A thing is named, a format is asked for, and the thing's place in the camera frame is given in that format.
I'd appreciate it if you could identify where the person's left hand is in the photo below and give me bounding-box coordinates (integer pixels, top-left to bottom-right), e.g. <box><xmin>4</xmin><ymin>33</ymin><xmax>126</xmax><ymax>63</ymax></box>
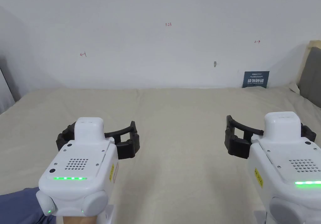
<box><xmin>62</xmin><ymin>216</ymin><xmax>97</xmax><ymax>224</ymax></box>

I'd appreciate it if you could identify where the grey padded headboard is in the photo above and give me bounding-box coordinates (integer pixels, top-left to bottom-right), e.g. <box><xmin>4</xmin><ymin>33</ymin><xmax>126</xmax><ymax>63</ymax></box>
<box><xmin>296</xmin><ymin>40</ymin><xmax>321</xmax><ymax>107</ymax></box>

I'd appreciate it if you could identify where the bed with beige sheet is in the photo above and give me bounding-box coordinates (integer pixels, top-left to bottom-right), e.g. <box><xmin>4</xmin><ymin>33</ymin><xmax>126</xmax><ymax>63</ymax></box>
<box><xmin>0</xmin><ymin>82</ymin><xmax>321</xmax><ymax>224</ymax></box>

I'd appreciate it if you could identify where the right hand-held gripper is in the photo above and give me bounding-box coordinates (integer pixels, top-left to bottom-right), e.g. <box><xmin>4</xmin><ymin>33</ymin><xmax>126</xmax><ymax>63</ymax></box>
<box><xmin>225</xmin><ymin>111</ymin><xmax>321</xmax><ymax>224</ymax></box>

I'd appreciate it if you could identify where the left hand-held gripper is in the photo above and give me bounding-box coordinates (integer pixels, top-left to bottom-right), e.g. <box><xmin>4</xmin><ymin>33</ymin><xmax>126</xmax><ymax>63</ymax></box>
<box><xmin>36</xmin><ymin>117</ymin><xmax>141</xmax><ymax>224</ymax></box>

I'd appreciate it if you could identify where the dark blue sign card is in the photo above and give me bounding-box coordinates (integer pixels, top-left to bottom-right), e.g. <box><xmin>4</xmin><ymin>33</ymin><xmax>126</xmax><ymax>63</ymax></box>
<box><xmin>242</xmin><ymin>71</ymin><xmax>270</xmax><ymax>89</ymax></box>

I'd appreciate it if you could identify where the dark blue shirt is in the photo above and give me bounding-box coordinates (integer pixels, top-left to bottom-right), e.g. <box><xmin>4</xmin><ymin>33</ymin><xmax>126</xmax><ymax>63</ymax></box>
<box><xmin>0</xmin><ymin>187</ymin><xmax>57</xmax><ymax>224</ymax></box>

